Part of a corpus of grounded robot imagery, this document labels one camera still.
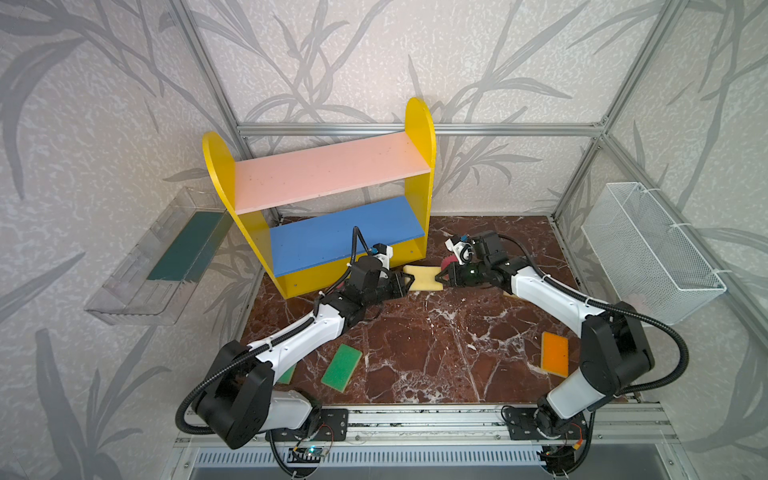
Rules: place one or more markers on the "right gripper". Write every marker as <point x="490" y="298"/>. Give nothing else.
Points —
<point x="458" y="276"/>

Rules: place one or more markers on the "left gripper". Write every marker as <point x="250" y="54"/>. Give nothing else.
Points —
<point x="395" y="284"/>

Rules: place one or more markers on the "orange yellow sponge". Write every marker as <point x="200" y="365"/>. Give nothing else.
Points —
<point x="555" y="354"/>

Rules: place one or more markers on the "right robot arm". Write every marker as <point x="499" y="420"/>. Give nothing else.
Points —
<point x="614" y="350"/>

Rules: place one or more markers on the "green sponge under arm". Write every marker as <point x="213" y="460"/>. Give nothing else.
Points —
<point x="287" y="376"/>

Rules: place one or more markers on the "blue lower shelf board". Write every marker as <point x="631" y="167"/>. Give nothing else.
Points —
<point x="320" y="240"/>

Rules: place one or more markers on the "pink top shelf board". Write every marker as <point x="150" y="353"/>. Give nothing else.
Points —
<point x="288" y="178"/>

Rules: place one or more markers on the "pink smiley sponge right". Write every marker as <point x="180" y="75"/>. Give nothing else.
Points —
<point x="447" y="261"/>

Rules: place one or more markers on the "green sponge centre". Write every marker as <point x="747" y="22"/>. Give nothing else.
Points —
<point x="341" y="368"/>

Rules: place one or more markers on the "pink item in basket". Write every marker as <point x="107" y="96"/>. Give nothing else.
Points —
<point x="643" y="303"/>

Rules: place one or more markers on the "green circuit board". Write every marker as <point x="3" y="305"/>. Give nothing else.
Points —
<point x="312" y="454"/>

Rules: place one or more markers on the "dark green scouring pad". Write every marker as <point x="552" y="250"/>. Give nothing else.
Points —
<point x="191" y="251"/>

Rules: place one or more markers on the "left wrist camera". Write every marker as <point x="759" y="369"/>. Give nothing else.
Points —
<point x="383" y="253"/>

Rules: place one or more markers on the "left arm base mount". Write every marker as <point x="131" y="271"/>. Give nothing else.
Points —
<point x="326" y="425"/>

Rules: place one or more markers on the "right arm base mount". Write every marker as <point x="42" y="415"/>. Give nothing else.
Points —
<point x="525" y="423"/>

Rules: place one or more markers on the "white wire mesh basket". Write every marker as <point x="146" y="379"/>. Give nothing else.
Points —
<point x="642" y="249"/>

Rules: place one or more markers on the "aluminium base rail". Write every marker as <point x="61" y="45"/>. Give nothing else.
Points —
<point x="481" y="424"/>

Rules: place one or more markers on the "aluminium enclosure frame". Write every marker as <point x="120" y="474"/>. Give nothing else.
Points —
<point x="606" y="160"/>

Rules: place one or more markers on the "clear plastic wall tray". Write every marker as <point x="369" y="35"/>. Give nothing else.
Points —
<point x="127" y="297"/>

